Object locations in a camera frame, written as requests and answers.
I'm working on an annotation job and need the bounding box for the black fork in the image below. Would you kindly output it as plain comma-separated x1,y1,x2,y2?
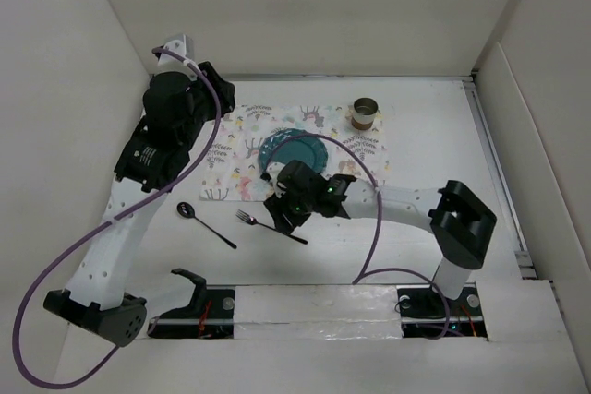
236,209,308,245

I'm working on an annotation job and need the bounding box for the teal scalloped plate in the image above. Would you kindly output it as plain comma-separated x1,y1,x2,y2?
258,128,329,173

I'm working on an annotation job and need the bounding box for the patterned cloth placemat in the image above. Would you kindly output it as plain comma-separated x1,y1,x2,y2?
199,104,390,202

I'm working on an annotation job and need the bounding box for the black spoon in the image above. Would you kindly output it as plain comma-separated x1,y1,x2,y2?
176,201,237,250

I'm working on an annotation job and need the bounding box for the white and brown cup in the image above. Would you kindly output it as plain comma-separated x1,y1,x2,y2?
349,97,379,131

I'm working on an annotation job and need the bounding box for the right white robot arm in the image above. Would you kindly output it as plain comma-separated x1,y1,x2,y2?
263,161,497,315

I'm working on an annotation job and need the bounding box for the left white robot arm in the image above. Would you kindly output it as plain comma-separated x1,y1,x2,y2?
43,34,235,348

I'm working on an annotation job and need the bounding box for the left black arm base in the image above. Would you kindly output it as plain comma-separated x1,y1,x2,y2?
146,268,235,340

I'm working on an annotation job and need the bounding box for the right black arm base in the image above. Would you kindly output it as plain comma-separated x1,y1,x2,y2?
394,285,488,339

